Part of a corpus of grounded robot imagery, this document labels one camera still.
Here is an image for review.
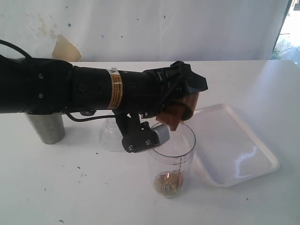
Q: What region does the black camera cable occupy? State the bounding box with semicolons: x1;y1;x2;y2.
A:
63;109;117;123

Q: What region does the clear measuring shaker cup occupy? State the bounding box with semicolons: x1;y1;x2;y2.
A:
148;123;196;198

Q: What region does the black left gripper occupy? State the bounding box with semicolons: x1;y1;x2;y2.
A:
114;60;209;132

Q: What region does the clear shaker dome lid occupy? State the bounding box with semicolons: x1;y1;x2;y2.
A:
99;118;125;152

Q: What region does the gold foil coin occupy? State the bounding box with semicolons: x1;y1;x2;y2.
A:
154;172;183;197

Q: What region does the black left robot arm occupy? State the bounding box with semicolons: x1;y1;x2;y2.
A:
0;57;208;134

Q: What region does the steel metal cup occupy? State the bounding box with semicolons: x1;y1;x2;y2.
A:
25;114;65;144

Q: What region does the white plastic tray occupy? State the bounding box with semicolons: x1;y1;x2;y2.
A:
185;104;280;188

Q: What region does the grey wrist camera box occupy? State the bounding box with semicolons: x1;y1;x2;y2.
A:
121;121;171;154

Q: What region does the round wooden cup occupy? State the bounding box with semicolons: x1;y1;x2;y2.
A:
156;92;199;131

